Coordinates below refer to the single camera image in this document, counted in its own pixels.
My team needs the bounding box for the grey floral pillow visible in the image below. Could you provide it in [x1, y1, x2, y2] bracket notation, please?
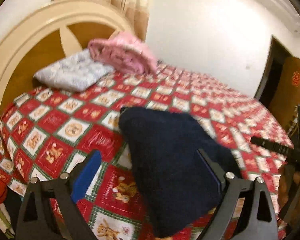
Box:
[33, 48, 114, 92]

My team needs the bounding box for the red double happiness decal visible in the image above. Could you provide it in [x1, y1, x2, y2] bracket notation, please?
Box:
[292, 71, 300, 87]

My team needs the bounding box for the pink folded quilt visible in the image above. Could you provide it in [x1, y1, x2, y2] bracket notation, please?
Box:
[88, 31, 157, 75]

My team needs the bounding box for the dark door frame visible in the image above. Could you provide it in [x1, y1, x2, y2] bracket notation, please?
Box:
[254, 35, 293, 107]

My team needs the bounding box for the red checkered bear bedspread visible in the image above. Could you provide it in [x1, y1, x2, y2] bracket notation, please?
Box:
[0, 64, 292, 239]

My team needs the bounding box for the wooden chair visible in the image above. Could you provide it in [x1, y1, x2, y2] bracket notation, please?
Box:
[287, 105, 299, 140]

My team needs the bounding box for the brown wooden door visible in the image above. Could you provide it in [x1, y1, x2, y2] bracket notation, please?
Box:
[268, 56, 300, 127]

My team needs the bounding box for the cream round wooden headboard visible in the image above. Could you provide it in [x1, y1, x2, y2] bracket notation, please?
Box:
[0, 0, 134, 116]

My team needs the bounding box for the person right hand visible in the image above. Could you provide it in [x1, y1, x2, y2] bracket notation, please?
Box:
[277, 164, 300, 229]

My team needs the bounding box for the navy patterned knit sweater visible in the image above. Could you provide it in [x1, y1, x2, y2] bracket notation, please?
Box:
[119, 107, 241, 238]

